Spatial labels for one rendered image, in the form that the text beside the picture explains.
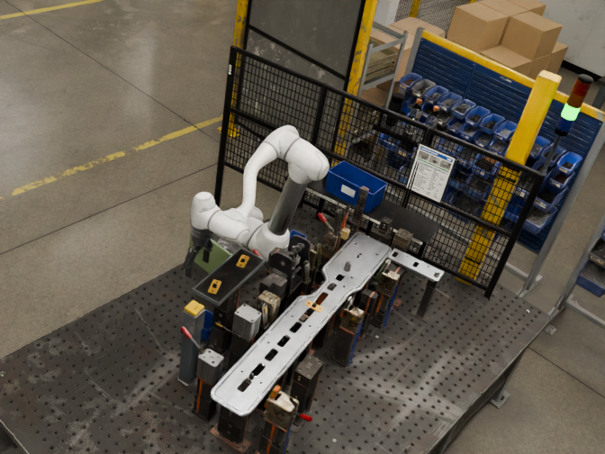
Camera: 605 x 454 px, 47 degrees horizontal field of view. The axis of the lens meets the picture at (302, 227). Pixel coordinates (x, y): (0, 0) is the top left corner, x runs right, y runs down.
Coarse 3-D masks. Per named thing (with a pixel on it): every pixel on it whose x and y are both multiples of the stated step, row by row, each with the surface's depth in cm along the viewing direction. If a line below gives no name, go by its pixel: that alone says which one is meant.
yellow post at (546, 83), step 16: (544, 80) 325; (560, 80) 328; (544, 96) 328; (528, 112) 335; (544, 112) 332; (528, 128) 339; (512, 144) 347; (528, 144) 344; (512, 176) 355; (496, 192) 364; (512, 192) 368; (496, 208) 369; (480, 240) 383; (480, 256) 388; (464, 272) 399
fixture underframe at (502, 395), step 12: (516, 360) 405; (504, 372) 414; (504, 384) 418; (492, 396) 427; (504, 396) 430; (480, 408) 398; (0, 432) 315; (456, 432) 378; (0, 444) 319; (12, 444) 326; (444, 444) 359
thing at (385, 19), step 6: (378, 0) 701; (384, 0) 696; (390, 0) 692; (396, 0) 697; (378, 6) 703; (384, 6) 698; (390, 6) 695; (396, 6) 704; (378, 12) 706; (384, 12) 701; (390, 12) 700; (396, 12) 709; (378, 18) 709; (384, 18) 704; (390, 18) 706; (384, 24) 707; (372, 30) 719
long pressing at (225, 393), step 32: (352, 256) 356; (384, 256) 361; (320, 288) 332; (352, 288) 337; (288, 320) 313; (320, 320) 316; (256, 352) 294; (288, 352) 297; (224, 384) 279; (256, 384) 281
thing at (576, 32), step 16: (544, 0) 871; (560, 0) 858; (576, 0) 845; (592, 0) 833; (544, 16) 879; (560, 16) 865; (576, 16) 852; (592, 16) 840; (560, 32) 873; (576, 32) 859; (592, 32) 847; (576, 48) 866; (592, 48) 853; (576, 64) 875; (592, 64) 861
